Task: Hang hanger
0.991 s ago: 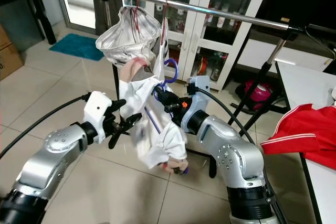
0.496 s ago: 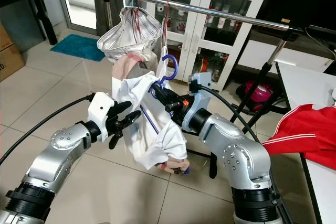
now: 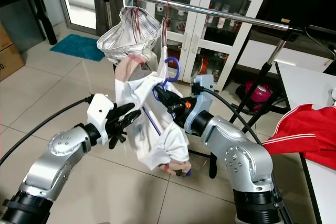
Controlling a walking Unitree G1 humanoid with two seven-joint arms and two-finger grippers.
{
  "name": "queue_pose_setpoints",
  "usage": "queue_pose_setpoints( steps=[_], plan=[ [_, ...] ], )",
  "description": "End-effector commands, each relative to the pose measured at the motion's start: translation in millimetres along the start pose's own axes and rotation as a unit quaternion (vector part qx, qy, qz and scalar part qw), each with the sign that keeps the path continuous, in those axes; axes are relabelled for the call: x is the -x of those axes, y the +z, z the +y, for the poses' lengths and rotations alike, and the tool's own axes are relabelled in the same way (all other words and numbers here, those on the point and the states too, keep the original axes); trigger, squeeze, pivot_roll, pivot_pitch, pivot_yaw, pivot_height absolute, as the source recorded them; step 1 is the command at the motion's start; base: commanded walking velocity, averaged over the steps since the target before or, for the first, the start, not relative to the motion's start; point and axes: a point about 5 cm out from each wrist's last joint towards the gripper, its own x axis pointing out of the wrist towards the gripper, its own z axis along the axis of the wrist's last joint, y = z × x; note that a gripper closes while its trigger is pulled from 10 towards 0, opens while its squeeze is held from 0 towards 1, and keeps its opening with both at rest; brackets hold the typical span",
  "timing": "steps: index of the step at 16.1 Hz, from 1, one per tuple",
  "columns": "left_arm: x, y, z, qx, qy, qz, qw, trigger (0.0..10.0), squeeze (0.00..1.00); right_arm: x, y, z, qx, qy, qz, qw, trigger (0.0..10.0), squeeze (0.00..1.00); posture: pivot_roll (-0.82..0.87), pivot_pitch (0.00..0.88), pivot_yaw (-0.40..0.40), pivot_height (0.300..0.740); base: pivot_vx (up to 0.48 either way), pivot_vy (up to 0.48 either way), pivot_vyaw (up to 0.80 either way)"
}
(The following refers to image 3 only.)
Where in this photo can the dark grey curtain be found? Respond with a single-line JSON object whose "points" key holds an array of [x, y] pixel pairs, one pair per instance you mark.
{"points": [[102, 14]]}

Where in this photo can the white denim jeans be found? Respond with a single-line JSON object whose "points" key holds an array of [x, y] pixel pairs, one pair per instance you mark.
{"points": [[126, 40]]}

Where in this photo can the white printed shirt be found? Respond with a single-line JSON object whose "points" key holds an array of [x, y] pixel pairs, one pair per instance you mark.
{"points": [[147, 145]]}

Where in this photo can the printed cardboard box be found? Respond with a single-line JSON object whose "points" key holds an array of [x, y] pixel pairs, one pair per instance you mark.
{"points": [[10, 64]]}

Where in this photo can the magenta round appliance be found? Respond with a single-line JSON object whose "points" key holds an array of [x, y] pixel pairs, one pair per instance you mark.
{"points": [[254, 94]]}

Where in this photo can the plain cardboard box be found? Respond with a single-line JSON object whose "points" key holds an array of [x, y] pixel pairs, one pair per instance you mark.
{"points": [[5, 38]]}

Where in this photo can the white logo t-shirt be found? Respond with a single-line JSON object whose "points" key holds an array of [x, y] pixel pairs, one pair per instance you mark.
{"points": [[164, 45]]}

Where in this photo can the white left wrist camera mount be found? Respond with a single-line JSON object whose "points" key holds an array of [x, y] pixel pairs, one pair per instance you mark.
{"points": [[100, 114]]}

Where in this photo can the teal floor mat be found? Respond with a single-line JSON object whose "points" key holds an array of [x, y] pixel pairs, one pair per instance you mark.
{"points": [[79, 47]]}

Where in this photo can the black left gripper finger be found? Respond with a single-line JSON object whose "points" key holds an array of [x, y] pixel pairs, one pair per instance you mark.
{"points": [[123, 111], [130, 123]]}

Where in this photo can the white drawer front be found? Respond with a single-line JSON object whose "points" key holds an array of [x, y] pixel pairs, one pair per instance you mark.
{"points": [[257, 56]]}

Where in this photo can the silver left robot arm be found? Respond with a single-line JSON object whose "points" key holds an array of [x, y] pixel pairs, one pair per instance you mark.
{"points": [[63, 161]]}

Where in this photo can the black desk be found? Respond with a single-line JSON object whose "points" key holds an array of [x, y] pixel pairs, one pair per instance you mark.
{"points": [[45, 19]]}

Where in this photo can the black chrome clothes rack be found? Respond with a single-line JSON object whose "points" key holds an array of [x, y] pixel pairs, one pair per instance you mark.
{"points": [[220, 11]]}

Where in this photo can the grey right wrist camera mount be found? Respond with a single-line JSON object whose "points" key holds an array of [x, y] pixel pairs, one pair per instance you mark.
{"points": [[205, 85]]}

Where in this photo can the red garment white trim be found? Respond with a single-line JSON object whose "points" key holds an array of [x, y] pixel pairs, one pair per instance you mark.
{"points": [[294, 135]]}

